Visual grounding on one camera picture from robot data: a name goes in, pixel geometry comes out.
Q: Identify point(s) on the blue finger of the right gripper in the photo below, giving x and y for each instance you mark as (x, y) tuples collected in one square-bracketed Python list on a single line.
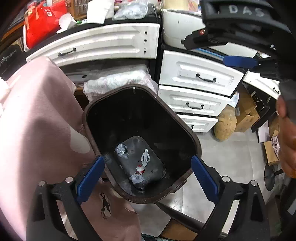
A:
[(262, 65)]

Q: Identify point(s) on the white middle drawer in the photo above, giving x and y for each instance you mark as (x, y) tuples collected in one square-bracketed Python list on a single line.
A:
[(185, 100)]

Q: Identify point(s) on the white upper drawer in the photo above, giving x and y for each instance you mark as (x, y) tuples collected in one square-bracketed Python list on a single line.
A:
[(184, 70)]

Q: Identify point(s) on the white red small wrapper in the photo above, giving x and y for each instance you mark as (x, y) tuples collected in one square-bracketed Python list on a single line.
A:
[(138, 176)]

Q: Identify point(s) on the right side white drawer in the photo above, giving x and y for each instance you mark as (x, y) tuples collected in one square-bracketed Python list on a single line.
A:
[(266, 85)]

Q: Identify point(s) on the long white top drawer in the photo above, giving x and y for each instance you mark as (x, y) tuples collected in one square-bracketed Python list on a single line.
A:
[(119, 41)]

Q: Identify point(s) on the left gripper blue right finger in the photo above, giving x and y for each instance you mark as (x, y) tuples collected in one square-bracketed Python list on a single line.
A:
[(221, 193)]

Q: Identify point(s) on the black trash bin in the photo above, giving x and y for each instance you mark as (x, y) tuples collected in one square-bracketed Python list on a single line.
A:
[(135, 116)]

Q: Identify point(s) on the pink polka dot tablecloth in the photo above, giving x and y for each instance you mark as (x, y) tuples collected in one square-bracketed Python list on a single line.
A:
[(42, 137)]

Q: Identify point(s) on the white printed bag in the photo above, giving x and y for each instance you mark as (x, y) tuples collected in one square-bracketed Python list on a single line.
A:
[(122, 151)]

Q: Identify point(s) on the red gift bag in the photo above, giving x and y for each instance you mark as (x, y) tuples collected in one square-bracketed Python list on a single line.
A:
[(42, 20)]

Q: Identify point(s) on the white paper cup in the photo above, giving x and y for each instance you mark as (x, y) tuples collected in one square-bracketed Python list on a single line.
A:
[(66, 22)]

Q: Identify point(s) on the white bottom drawer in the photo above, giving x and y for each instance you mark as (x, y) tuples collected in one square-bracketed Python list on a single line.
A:
[(198, 124)]

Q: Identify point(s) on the white printer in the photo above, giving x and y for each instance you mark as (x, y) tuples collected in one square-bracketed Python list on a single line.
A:
[(177, 25)]

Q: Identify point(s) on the tan burlap sack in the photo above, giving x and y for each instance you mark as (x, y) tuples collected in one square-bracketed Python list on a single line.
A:
[(226, 123)]

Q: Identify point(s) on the person's right hand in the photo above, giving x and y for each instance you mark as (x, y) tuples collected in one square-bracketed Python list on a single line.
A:
[(286, 138)]

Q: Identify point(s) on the cardboard box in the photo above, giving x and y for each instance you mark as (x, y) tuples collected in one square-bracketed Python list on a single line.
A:
[(248, 114)]

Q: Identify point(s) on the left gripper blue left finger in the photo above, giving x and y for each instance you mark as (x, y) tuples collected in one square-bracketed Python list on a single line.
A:
[(77, 192)]

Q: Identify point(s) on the clear plastic bag on counter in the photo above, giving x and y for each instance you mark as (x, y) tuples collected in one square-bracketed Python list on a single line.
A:
[(133, 10)]

